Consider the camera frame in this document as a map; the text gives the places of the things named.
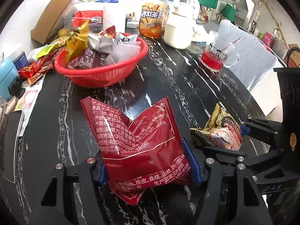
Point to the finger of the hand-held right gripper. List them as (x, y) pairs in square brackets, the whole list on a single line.
[(225, 152), (264, 131)]

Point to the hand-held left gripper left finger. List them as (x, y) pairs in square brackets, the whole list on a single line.
[(102, 177)]

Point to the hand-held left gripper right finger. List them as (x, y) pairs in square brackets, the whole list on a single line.
[(192, 164)]

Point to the pink cracker packet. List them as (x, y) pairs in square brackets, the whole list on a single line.
[(222, 131)]

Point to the large dark red snack packet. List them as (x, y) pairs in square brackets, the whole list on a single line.
[(140, 150)]

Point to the red plastic basket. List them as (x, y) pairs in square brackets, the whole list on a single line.
[(98, 77)]

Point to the brown chocolate snack packet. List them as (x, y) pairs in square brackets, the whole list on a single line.
[(89, 61)]

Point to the clear zip bag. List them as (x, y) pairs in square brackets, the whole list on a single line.
[(126, 52)]

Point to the silver snack packet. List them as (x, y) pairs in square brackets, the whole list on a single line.
[(103, 44)]

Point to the yellow snack packet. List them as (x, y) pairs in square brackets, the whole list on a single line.
[(77, 39)]

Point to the small red orange snack packet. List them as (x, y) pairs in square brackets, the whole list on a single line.
[(109, 31)]

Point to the person's right forearm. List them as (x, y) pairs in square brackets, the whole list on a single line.
[(286, 208)]

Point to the small cardboard box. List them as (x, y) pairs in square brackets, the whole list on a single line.
[(293, 57)]

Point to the grey chair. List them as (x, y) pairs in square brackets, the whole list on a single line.
[(253, 58)]

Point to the pink box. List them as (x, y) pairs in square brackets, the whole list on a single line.
[(268, 38)]

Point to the glass mug with red drink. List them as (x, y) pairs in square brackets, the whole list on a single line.
[(213, 61)]

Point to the thin stir stick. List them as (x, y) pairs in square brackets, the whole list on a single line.
[(236, 41)]

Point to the clear glass bottle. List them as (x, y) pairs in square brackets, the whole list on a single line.
[(256, 16)]

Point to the orange brown sachet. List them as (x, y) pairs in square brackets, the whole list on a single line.
[(35, 79)]

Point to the black hair claw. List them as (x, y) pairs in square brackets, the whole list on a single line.
[(15, 86)]

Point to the red candy packet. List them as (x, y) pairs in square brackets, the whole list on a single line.
[(28, 71), (44, 63)]

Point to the white kettle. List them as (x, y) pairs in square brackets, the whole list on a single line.
[(178, 32)]

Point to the patterned tote bag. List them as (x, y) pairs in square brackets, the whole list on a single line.
[(202, 16)]

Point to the green yellow packet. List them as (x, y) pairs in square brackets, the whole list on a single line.
[(45, 50)]

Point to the yellow mesh snack bag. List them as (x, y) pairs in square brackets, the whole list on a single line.
[(59, 42)]

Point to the orange iced tea bottle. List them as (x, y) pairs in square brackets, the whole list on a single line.
[(152, 21)]

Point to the yellow lemon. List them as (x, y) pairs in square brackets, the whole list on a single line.
[(63, 32)]

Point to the white power adapter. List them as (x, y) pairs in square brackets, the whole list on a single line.
[(132, 24)]

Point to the white toilet paper roll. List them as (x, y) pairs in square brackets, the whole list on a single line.
[(114, 18)]

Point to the clear plastic container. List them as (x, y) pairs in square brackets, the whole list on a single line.
[(70, 21)]

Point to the red bag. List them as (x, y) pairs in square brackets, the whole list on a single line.
[(89, 16)]

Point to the open cardboard box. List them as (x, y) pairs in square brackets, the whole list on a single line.
[(51, 16)]

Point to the white plastic lid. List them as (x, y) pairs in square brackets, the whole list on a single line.
[(77, 5)]

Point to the blue tissue pack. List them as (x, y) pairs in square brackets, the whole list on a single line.
[(103, 0)]

